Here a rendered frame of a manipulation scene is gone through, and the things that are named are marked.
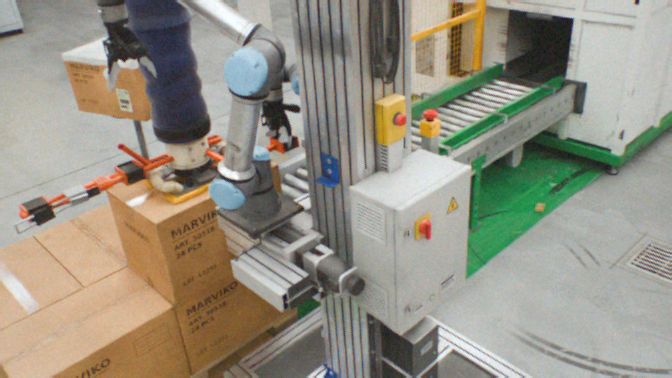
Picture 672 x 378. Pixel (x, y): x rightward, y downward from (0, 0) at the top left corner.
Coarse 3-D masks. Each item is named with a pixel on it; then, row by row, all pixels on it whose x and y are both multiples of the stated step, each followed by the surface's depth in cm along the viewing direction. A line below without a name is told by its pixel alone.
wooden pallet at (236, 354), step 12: (288, 312) 296; (276, 324) 292; (288, 324) 298; (252, 336) 283; (264, 336) 299; (240, 348) 293; (252, 348) 293; (216, 360) 271; (228, 360) 287; (240, 360) 286; (204, 372) 268; (216, 372) 281
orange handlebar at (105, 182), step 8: (216, 136) 254; (272, 144) 243; (208, 152) 241; (152, 160) 238; (160, 160) 238; (168, 160) 238; (216, 160) 238; (152, 168) 235; (104, 176) 228; (112, 176) 229; (120, 176) 227; (88, 184) 224; (96, 184) 226; (104, 184) 224; (112, 184) 226; (56, 200) 217; (24, 216) 208
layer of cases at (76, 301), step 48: (48, 240) 292; (96, 240) 289; (0, 288) 262; (48, 288) 259; (96, 288) 257; (144, 288) 255; (240, 288) 267; (0, 336) 235; (48, 336) 234; (96, 336) 232; (144, 336) 239; (192, 336) 256; (240, 336) 277
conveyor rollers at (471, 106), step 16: (464, 96) 415; (480, 96) 415; (496, 96) 416; (512, 96) 409; (448, 112) 394; (464, 112) 395; (480, 112) 389; (416, 128) 374; (448, 128) 375; (416, 144) 362; (464, 144) 351; (288, 176) 331; (304, 176) 333; (288, 192) 318
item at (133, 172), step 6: (126, 162) 235; (132, 162) 236; (138, 162) 233; (114, 168) 231; (120, 168) 232; (126, 168) 232; (132, 168) 231; (138, 168) 229; (144, 168) 231; (120, 174) 229; (126, 174) 226; (132, 174) 228; (138, 174) 230; (144, 174) 232; (126, 180) 228; (132, 180) 229; (138, 180) 230
